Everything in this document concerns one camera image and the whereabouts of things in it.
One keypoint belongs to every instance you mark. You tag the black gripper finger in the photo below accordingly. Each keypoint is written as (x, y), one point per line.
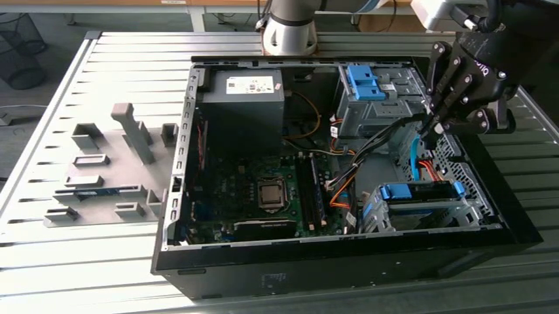
(476, 124)
(450, 85)

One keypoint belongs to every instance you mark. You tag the hard disk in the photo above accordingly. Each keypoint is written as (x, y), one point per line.
(395, 192)

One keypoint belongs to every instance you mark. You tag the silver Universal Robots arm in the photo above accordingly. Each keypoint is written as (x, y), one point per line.
(288, 39)

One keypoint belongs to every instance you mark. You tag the grey metal disk bay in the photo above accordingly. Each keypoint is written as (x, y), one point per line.
(427, 205)

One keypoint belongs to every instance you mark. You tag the grey metal drive cage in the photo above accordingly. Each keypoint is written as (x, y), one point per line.
(379, 114)

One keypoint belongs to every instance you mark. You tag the blue plastic drive latch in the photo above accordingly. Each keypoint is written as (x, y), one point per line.
(367, 88)

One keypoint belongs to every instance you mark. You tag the black RAM stick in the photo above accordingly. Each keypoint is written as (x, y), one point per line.
(318, 193)

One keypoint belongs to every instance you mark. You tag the black RAM slot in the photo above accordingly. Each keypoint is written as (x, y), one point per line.
(304, 196)

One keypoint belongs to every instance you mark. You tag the grey power supply unit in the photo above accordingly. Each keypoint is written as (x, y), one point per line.
(244, 95)

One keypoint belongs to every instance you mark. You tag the green motherboard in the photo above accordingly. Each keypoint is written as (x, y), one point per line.
(290, 196)

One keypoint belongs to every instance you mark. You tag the CPU socket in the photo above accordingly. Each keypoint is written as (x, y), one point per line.
(271, 193)

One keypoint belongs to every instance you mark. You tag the black open PC case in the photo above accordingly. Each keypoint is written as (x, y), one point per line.
(350, 271)

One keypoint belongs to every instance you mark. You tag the black graphics card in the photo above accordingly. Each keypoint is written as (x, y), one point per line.
(266, 229)

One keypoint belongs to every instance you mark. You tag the wooden desk with white legs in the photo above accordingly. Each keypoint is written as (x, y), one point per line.
(131, 1)

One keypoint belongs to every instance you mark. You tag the grey parts rack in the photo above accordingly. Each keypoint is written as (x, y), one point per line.
(113, 173)

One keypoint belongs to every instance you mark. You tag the blue RAM stick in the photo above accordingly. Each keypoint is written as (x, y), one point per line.
(96, 192)

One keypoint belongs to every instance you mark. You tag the black mesh wastebasket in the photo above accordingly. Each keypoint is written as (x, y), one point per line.
(21, 75)

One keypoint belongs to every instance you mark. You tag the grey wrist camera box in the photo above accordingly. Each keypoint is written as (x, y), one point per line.
(436, 13)

